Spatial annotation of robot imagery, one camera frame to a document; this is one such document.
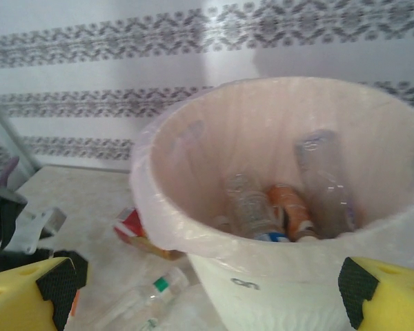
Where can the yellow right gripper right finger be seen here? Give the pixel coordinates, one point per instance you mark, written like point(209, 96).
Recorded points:
point(396, 296)

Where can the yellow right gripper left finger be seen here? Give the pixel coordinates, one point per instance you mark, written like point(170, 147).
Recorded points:
point(17, 296)

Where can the orange label plastic bottle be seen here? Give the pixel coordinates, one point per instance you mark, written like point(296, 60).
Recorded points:
point(75, 303)

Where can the red and gold bottle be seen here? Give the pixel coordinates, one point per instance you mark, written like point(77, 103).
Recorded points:
point(131, 224)

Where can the tall clear plastic bottle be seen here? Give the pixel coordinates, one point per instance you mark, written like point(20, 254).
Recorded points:
point(326, 186)

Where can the copper Nescafe bottle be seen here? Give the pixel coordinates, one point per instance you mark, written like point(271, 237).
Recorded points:
point(290, 210)

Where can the clear bottle with green label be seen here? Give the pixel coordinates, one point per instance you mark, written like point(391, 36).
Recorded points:
point(155, 288)

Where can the clear bottle with white label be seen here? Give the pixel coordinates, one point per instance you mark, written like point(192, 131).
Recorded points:
point(250, 207)

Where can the white ribbed plastic bin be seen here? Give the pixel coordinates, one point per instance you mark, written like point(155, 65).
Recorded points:
point(279, 293)

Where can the crushed clear plastic bottle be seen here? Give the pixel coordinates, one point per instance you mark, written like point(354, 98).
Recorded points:
point(158, 320)

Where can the aluminium frame post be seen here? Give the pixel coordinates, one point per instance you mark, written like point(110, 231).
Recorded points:
point(7, 131)

